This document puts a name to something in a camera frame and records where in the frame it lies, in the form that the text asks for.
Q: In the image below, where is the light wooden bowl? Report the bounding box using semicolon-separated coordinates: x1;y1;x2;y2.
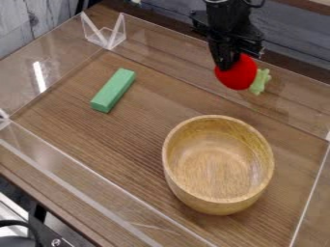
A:
161;115;275;215

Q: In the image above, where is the green rectangular foam block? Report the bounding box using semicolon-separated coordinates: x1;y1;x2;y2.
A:
90;69;134;113

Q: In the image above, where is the clear acrylic tray enclosure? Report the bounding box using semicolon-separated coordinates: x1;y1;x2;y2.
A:
0;6;330;247

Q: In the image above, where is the red plush strawberry toy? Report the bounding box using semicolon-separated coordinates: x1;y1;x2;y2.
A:
213;54;272;96

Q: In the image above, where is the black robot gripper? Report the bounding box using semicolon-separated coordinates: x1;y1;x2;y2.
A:
189;0;265;70

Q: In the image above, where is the black cable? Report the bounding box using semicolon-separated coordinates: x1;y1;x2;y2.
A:
0;219;44;247

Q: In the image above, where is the black metal table bracket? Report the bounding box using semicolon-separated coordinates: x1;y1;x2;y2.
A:
28;202;74;247

